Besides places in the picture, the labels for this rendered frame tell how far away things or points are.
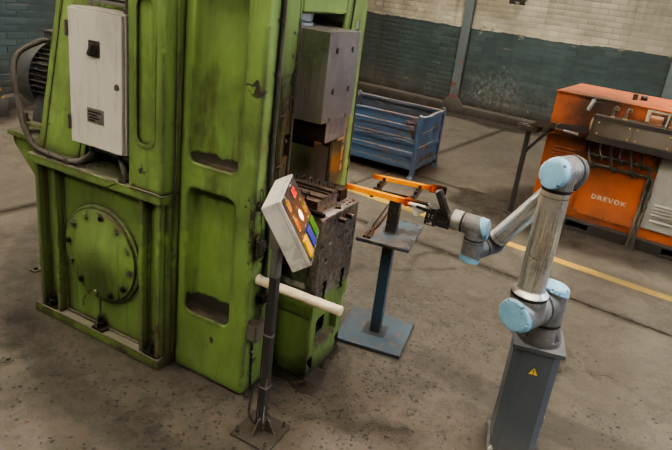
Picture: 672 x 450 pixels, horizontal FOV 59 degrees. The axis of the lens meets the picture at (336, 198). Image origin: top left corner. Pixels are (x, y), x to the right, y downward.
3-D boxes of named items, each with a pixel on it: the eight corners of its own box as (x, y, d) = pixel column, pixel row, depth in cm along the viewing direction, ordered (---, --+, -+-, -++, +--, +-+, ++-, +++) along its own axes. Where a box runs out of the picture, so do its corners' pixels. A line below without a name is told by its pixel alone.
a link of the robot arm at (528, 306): (547, 331, 250) (594, 160, 224) (523, 343, 239) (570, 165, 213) (516, 314, 261) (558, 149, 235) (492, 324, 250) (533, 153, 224)
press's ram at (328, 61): (359, 113, 298) (369, 31, 284) (321, 124, 265) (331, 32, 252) (288, 97, 315) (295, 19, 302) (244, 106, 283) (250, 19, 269)
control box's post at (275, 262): (266, 429, 276) (287, 213, 239) (262, 434, 272) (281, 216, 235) (260, 426, 277) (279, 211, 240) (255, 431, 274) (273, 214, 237)
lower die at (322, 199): (336, 204, 302) (338, 188, 299) (316, 215, 285) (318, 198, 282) (267, 183, 319) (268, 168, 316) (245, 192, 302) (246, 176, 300)
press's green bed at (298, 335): (338, 348, 343) (348, 276, 327) (304, 381, 311) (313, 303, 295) (259, 315, 366) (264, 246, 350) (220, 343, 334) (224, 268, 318)
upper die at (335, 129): (344, 136, 290) (346, 117, 287) (324, 143, 273) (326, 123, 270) (272, 118, 307) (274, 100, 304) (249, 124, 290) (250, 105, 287)
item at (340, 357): (370, 356, 339) (371, 354, 339) (320, 413, 290) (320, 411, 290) (311, 332, 355) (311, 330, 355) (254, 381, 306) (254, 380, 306)
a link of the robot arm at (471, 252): (486, 263, 268) (492, 238, 264) (470, 268, 261) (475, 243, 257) (470, 254, 275) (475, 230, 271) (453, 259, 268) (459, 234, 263)
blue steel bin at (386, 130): (438, 166, 721) (448, 108, 697) (412, 181, 655) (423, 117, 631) (351, 144, 773) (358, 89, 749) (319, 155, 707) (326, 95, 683)
